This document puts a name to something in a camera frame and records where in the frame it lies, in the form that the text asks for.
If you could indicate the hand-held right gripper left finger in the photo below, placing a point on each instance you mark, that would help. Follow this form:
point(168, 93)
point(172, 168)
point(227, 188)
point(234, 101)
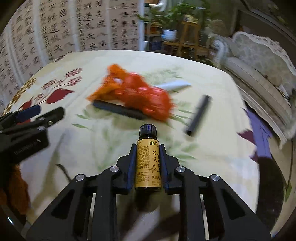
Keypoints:
point(130, 169)

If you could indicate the white tube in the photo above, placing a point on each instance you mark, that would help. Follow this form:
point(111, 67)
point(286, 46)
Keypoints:
point(175, 85)

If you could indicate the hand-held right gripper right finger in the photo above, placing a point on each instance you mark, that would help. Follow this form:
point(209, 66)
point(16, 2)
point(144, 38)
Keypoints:
point(164, 169)

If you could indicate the row of calligraphy scrolls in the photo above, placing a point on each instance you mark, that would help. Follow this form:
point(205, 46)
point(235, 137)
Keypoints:
point(69, 27)

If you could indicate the purple cloth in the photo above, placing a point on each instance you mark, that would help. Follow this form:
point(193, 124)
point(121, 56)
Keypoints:
point(261, 134)

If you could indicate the small decorated flower pot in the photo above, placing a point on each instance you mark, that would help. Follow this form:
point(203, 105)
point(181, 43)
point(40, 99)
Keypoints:
point(190, 19)

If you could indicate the wooden plant stand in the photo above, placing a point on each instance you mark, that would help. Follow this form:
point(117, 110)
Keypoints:
point(189, 41)

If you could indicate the black marker pen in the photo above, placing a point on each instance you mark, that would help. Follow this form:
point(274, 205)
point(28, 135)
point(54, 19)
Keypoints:
point(198, 113)

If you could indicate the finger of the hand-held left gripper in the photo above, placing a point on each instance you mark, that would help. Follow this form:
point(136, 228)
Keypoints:
point(29, 112)
point(50, 117)

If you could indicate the orange plastic wrapper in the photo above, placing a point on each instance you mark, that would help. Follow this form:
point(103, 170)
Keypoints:
point(108, 81)

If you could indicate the yellow label brown bottle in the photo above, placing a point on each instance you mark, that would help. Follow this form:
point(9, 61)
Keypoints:
point(148, 162)

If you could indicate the black flat stick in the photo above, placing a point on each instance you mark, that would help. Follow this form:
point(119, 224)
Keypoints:
point(115, 109)

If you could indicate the ornate white sofa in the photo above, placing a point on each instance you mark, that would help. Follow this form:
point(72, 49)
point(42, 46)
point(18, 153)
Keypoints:
point(254, 58)

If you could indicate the black trash bin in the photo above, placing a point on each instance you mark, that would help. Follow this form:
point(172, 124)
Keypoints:
point(270, 197)

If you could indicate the metal shelf rack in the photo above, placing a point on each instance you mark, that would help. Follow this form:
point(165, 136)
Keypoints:
point(152, 39)

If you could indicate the tall plant in dark pot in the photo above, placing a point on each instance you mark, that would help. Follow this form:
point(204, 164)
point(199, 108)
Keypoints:
point(203, 7)

